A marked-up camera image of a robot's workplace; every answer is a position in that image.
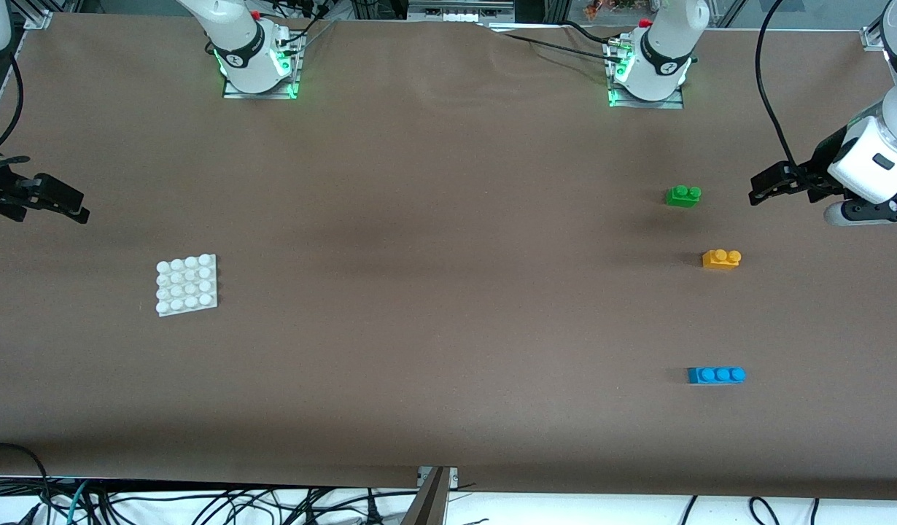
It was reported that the white studded base plate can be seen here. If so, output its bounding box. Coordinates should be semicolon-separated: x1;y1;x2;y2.
155;254;220;317

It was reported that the blue three-stud block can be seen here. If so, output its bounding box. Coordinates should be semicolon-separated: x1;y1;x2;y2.
687;366;747;385

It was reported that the orange colourful background object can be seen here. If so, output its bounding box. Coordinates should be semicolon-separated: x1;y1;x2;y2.
583;0;639;20

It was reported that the grey background device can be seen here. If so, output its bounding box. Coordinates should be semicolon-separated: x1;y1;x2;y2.
407;0;516;24

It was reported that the brown paper table cover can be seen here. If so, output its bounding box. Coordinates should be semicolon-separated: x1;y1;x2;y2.
0;13;897;501

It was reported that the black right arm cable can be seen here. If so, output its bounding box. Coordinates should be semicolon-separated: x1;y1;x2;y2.
0;52;31;163

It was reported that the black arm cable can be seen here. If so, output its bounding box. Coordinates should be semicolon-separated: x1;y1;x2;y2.
0;52;31;163
753;0;796;167

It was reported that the aluminium frame profile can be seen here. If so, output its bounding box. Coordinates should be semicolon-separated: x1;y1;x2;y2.
861;0;897;52
399;467;458;525
11;0;81;30

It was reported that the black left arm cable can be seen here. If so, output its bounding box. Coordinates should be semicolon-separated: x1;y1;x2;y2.
753;0;796;167

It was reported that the black base cable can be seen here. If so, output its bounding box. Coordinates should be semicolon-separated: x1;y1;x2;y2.
562;20;616;44
273;0;340;48
485;26;624;58

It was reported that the teal floor cable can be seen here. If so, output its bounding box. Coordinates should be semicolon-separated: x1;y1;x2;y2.
66;480;90;525

